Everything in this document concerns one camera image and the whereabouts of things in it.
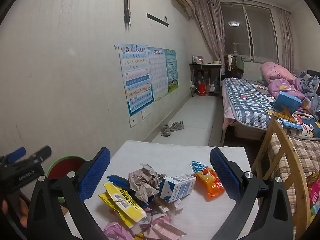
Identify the dark metal side table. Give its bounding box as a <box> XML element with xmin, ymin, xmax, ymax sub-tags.
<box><xmin>189</xmin><ymin>62</ymin><xmax>223</xmax><ymax>97</ymax></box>

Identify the green edged wall poster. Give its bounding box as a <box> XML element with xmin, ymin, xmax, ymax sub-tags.
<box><xmin>164</xmin><ymin>49</ymin><xmax>179</xmax><ymax>93</ymax></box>

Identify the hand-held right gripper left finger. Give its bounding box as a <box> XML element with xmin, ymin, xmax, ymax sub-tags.
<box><xmin>26</xmin><ymin>147</ymin><xmax>112</xmax><ymax>240</ymax></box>

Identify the pale grid wall poster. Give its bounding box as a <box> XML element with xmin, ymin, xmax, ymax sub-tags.
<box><xmin>147</xmin><ymin>46</ymin><xmax>168</xmax><ymax>103</ymax></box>

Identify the white double wall socket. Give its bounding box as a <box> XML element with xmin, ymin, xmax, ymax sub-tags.
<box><xmin>141</xmin><ymin>105</ymin><xmax>153</xmax><ymax>120</ymax></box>

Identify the pink patterned curtain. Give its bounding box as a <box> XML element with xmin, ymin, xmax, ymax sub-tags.
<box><xmin>277</xmin><ymin>9</ymin><xmax>295</xmax><ymax>73</ymax></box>
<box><xmin>191</xmin><ymin>0</ymin><xmax>227</xmax><ymax>64</ymax></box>

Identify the dark hanging garment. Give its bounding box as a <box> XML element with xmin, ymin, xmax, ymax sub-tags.
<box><xmin>224</xmin><ymin>54</ymin><xmax>245</xmax><ymax>78</ymax></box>

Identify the pink carton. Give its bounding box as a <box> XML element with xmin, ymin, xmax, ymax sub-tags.
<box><xmin>146</xmin><ymin>221</ymin><xmax>187</xmax><ymax>240</ymax></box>

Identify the wooden chair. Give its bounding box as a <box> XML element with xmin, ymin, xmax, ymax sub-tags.
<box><xmin>251</xmin><ymin>116</ymin><xmax>312</xmax><ymax>240</ymax></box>

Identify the person's left hand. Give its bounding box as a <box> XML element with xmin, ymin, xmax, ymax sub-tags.
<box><xmin>2</xmin><ymin>197</ymin><xmax>28</xmax><ymax>228</ymax></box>

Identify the window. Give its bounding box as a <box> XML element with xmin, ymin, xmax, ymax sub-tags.
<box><xmin>220</xmin><ymin>1</ymin><xmax>280</xmax><ymax>63</ymax></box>

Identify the dark blue foil wrapper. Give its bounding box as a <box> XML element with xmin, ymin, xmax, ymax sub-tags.
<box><xmin>107</xmin><ymin>174</ymin><xmax>154</xmax><ymax>204</ymax></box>

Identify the crumpled brown paper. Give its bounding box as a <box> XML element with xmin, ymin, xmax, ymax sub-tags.
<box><xmin>128</xmin><ymin>163</ymin><xmax>167</xmax><ymax>203</ymax></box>

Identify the yellow snack wrapper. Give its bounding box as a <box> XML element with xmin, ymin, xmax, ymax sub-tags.
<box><xmin>99</xmin><ymin>182</ymin><xmax>147</xmax><ymax>228</ymax></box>

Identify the pink snack bag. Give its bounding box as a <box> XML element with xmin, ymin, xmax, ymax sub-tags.
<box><xmin>104</xmin><ymin>221</ymin><xmax>135</xmax><ymax>240</ymax></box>

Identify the orange snack bag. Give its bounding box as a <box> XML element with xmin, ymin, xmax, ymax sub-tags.
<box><xmin>190</xmin><ymin>160</ymin><xmax>226</xmax><ymax>201</ymax></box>

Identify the brown checked blanket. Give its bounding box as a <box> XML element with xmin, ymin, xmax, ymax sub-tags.
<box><xmin>270</xmin><ymin>132</ymin><xmax>320</xmax><ymax>230</ymax></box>

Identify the white blue milk carton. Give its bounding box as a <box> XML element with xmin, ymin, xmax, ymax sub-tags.
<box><xmin>158</xmin><ymin>174</ymin><xmax>197</xmax><ymax>203</ymax></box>

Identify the colourful plastic bag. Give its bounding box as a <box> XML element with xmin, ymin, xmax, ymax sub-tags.
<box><xmin>306</xmin><ymin>172</ymin><xmax>320</xmax><ymax>220</ymax></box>

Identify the red bucket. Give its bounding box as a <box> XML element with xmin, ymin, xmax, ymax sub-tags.
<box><xmin>195</xmin><ymin>80</ymin><xmax>208</xmax><ymax>97</ymax></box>

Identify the blue plaid blanket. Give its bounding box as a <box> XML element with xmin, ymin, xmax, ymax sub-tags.
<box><xmin>222</xmin><ymin>77</ymin><xmax>283</xmax><ymax>130</ymax></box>

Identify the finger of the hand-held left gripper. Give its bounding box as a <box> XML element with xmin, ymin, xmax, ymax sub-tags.
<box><xmin>0</xmin><ymin>146</ymin><xmax>27</xmax><ymax>165</ymax></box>
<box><xmin>15</xmin><ymin>145</ymin><xmax>52</xmax><ymax>166</ymax></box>

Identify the bed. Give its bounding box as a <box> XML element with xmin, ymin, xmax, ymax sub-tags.
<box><xmin>221</xmin><ymin>77</ymin><xmax>320</xmax><ymax>141</ymax></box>

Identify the black hanging wall strip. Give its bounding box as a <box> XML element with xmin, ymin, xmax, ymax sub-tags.
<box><xmin>122</xmin><ymin>0</ymin><xmax>132</xmax><ymax>29</ymax></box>

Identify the large blue learning wall poster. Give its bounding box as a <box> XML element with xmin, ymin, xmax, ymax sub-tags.
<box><xmin>118</xmin><ymin>42</ymin><xmax>154</xmax><ymax>117</ymax></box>

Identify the yellow blue flat box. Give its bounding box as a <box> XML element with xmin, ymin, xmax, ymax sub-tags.
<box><xmin>270</xmin><ymin>109</ymin><xmax>304</xmax><ymax>130</ymax></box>

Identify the green rimmed red trash bin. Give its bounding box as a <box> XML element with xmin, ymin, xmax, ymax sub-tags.
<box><xmin>46</xmin><ymin>156</ymin><xmax>88</xmax><ymax>205</ymax></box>

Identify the black wall rail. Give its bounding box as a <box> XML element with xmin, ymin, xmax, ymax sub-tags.
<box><xmin>147</xmin><ymin>12</ymin><xmax>169</xmax><ymax>27</ymax></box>

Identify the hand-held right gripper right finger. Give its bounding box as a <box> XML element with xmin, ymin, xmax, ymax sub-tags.
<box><xmin>209</xmin><ymin>147</ymin><xmax>294</xmax><ymax>240</ymax></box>

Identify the pink purple quilt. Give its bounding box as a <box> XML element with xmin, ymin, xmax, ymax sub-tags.
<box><xmin>260</xmin><ymin>62</ymin><xmax>313</xmax><ymax>113</ymax></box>

